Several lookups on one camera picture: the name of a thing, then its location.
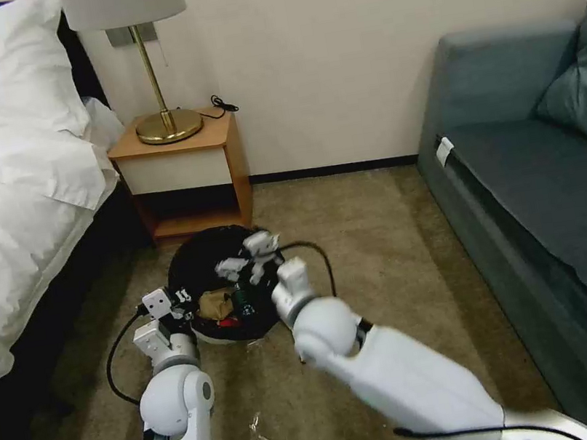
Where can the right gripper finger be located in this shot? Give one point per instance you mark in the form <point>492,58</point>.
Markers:
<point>231,267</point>
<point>260,269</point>

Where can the teal sofa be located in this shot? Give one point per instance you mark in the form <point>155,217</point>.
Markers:
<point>531,184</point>

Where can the wooden nightstand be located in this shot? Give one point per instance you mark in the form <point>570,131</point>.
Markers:
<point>183,181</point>

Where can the black round trash bin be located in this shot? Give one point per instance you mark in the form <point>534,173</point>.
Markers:
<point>206,260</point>

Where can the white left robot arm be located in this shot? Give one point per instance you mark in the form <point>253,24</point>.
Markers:
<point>171,415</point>

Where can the black bed base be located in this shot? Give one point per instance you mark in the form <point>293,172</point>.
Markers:
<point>57,376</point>

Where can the white sofa tag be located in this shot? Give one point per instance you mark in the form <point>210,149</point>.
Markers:
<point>445,150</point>

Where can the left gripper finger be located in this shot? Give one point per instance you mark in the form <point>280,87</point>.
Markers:
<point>189,316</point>
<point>183,295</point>

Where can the grey wall plate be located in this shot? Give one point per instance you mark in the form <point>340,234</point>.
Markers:
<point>118,37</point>

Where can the crumpled brown paper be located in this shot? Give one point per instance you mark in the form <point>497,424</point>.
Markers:
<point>214,303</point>

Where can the small red wrapper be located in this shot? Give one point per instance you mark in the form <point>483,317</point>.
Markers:
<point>227,322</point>

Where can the white duvet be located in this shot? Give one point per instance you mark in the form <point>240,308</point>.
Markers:
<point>8,229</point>

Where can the green plastic bottle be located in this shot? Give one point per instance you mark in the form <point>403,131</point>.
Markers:
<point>242,299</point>

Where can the brass lamp with beige shade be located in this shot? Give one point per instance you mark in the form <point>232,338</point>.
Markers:
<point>166,123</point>

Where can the black headboard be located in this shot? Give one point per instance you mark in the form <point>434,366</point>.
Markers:
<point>82,64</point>

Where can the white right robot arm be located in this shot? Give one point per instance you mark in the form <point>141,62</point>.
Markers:
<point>404,369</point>

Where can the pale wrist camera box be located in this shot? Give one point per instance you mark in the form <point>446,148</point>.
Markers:
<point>261,242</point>
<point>156,304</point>

